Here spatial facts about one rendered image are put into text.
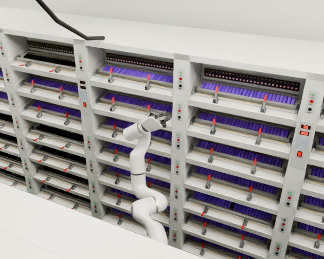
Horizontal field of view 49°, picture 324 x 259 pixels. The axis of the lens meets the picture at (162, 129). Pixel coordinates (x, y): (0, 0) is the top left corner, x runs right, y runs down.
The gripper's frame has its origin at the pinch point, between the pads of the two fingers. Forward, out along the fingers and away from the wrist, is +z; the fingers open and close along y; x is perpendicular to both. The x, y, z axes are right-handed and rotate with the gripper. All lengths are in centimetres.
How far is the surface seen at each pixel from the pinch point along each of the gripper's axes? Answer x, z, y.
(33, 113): -33, -120, -36
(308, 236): 17, 26, 112
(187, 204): 6, -37, 67
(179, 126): -10.9, -6.9, 17.5
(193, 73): -26.3, 15.6, -1.7
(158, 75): -35.7, -9.9, -7.7
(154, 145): -11.8, -34.6, 22.9
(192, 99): -16.0, 10.1, 7.5
